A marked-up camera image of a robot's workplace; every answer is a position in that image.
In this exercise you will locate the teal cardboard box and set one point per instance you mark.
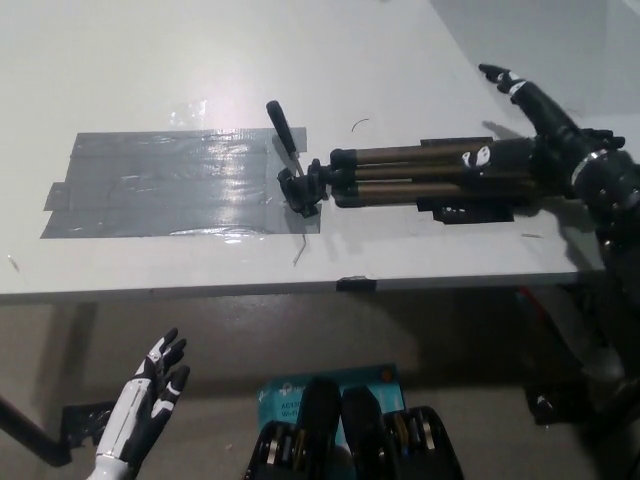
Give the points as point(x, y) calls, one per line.
point(280, 400)

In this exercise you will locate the grey duct tape patch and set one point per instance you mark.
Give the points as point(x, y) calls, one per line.
point(175, 185)

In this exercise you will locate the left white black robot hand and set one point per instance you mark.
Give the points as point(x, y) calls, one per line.
point(145, 390)

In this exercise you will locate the black tape patch on table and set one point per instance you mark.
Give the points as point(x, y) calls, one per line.
point(470, 215)

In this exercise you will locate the black floor plate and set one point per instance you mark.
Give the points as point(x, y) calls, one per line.
point(82, 422)

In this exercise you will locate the black bronze camera tripod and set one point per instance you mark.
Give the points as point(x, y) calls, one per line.
point(400, 172)

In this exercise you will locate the clear shiny tape strip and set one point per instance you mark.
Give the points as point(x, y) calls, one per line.
point(187, 112)

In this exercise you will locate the black table leg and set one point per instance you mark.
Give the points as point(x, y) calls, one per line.
point(32, 435)

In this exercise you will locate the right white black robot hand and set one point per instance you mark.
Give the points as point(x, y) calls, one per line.
point(550, 150)

